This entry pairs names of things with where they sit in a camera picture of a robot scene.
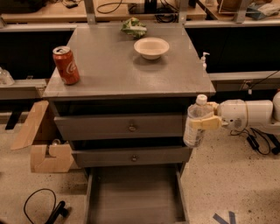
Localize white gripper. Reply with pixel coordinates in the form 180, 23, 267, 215
190, 100, 248, 130

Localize clear plastic water bottle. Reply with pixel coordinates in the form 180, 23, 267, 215
183, 94, 214, 148

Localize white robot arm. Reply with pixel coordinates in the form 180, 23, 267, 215
186, 93, 280, 135

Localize grey middle drawer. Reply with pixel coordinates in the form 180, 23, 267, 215
72, 146, 192, 167

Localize grey drawer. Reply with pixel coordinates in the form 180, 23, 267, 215
54, 113, 184, 141
84, 164, 189, 224
72, 146, 192, 167

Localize white pump dispenser bottle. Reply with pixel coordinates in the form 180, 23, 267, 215
200, 52, 210, 71

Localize grey drawer cabinet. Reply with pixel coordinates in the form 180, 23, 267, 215
42, 22, 216, 224

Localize grey bottom drawer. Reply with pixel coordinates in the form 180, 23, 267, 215
84, 164, 189, 224

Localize grey top drawer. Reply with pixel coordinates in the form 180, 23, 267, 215
54, 113, 184, 141

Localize black stand leg right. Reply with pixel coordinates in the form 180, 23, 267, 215
267, 134, 280, 155

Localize white bowl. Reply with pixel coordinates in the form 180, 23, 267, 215
134, 38, 170, 60

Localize green chip bag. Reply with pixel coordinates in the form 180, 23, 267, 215
121, 17, 147, 39

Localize cardboard box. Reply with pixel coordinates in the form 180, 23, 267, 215
10, 101, 79, 173

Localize red soda can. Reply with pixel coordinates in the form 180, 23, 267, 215
52, 45, 80, 85

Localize black stand foot left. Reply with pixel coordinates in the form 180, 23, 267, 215
45, 200, 69, 224

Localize clear plastic container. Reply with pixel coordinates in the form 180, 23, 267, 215
0, 67, 15, 87

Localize black floor cable right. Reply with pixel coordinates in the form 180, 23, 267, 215
229, 71, 280, 156

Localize black floor cable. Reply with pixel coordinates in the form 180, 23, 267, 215
229, 71, 280, 156
23, 188, 57, 224

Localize black cables on desk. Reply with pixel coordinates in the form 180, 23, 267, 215
95, 0, 179, 24

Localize black floor cable left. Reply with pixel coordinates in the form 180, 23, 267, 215
23, 188, 57, 224

